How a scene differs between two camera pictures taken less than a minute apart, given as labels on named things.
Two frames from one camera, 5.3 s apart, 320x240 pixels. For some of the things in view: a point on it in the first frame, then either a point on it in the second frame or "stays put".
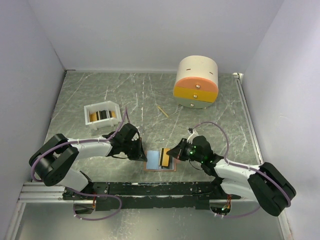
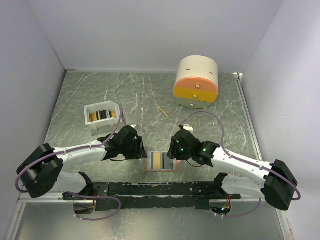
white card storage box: x=102 y=114 stays put
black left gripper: x=139 y=154 stays put
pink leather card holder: x=152 y=164 stays put
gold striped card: x=163 y=157 -> x=157 y=160
